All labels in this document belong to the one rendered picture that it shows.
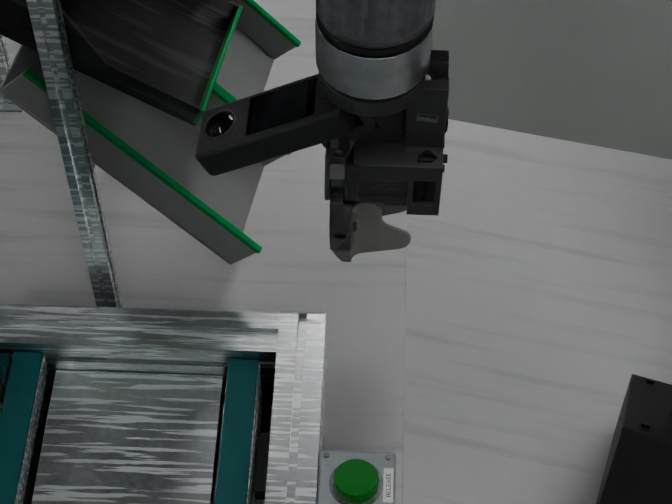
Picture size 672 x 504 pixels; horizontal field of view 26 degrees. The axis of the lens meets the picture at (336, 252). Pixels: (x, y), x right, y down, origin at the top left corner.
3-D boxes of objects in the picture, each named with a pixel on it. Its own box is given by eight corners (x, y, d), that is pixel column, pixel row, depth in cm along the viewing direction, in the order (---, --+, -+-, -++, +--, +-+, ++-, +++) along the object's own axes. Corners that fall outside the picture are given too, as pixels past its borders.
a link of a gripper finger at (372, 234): (407, 291, 111) (413, 216, 103) (329, 288, 111) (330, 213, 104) (408, 258, 113) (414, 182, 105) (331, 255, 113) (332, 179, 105)
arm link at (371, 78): (312, 56, 90) (318, -33, 95) (312, 107, 94) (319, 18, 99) (433, 61, 90) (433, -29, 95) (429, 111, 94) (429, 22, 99)
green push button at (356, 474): (379, 469, 131) (379, 458, 130) (377, 509, 129) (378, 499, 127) (334, 467, 131) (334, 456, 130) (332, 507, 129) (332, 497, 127)
